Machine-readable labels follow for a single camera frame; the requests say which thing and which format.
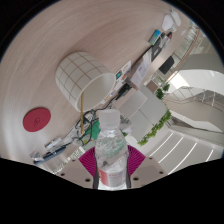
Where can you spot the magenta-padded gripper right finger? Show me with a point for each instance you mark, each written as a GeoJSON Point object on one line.
{"type": "Point", "coordinates": [143, 170]}

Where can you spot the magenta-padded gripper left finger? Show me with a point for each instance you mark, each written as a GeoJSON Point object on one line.
{"type": "Point", "coordinates": [76, 173]}

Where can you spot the clear water bottle red label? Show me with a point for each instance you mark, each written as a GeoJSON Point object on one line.
{"type": "Point", "coordinates": [111, 150]}

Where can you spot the white plastic packet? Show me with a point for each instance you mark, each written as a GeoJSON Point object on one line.
{"type": "Point", "coordinates": [53, 142]}

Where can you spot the flat round red coaster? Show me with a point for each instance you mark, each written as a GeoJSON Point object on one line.
{"type": "Point", "coordinates": [36, 120]}

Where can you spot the small planters with green plants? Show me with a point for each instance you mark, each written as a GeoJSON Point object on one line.
{"type": "Point", "coordinates": [161, 91]}

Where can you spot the colourful sticker sheet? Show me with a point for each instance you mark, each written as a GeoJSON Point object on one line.
{"type": "Point", "coordinates": [121, 75]}

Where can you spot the white grid-pattern cup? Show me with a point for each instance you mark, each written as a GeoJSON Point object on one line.
{"type": "Point", "coordinates": [75, 75]}

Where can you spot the blue marker pen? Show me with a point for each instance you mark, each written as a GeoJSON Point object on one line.
{"type": "Point", "coordinates": [155, 36]}

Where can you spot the white computer mouse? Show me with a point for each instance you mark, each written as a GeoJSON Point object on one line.
{"type": "Point", "coordinates": [167, 22]}

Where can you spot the white power strip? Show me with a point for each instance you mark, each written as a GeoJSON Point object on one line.
{"type": "Point", "coordinates": [176, 17]}

